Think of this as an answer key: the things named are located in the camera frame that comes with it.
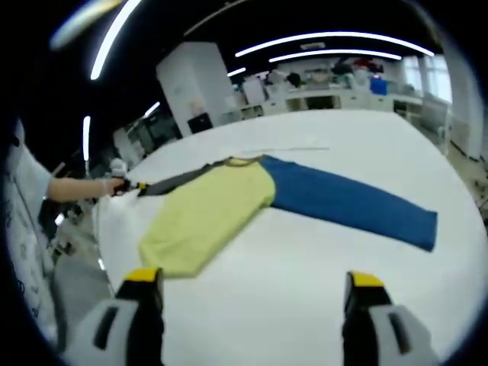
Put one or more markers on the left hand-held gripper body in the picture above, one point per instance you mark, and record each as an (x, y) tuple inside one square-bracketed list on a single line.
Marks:
[(119, 167)]

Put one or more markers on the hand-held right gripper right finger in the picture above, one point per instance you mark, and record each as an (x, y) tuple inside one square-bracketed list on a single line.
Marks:
[(381, 335)]

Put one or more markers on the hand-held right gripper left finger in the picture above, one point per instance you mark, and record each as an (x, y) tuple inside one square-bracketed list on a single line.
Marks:
[(114, 335)]

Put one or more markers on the yellow blue grey garment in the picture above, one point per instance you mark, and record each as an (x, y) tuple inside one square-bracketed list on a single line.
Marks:
[(213, 213)]

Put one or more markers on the person's left hand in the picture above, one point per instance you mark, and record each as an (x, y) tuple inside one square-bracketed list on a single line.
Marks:
[(112, 187)]

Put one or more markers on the grey glass cabinet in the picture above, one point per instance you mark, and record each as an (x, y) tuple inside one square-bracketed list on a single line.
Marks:
[(146, 137)]

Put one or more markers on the short ceiling light strip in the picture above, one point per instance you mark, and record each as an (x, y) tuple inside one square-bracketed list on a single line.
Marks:
[(86, 137)]

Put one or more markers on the black box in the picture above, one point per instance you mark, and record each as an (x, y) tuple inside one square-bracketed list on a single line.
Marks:
[(199, 122)]

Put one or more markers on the white square pillar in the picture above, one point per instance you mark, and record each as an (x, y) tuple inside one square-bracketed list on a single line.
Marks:
[(194, 87), (463, 103)]

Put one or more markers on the person's white printed shirt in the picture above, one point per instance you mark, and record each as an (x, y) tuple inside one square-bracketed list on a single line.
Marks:
[(26, 228)]

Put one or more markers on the straight ceiling light strip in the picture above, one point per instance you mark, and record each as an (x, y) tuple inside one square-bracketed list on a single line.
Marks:
[(110, 38)]

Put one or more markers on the long white workbench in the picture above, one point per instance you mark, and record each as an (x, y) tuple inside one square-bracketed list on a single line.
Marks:
[(328, 101)]

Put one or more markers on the long curved ceiling light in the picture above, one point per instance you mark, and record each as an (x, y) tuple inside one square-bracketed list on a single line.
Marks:
[(335, 52), (335, 37)]

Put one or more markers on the blue storage bin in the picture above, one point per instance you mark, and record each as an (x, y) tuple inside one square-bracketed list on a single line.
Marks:
[(379, 86)]

